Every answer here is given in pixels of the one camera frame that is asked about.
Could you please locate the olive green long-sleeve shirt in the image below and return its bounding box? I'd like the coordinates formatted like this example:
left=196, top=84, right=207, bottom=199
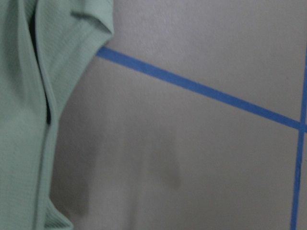
left=0, top=0, right=114, bottom=230

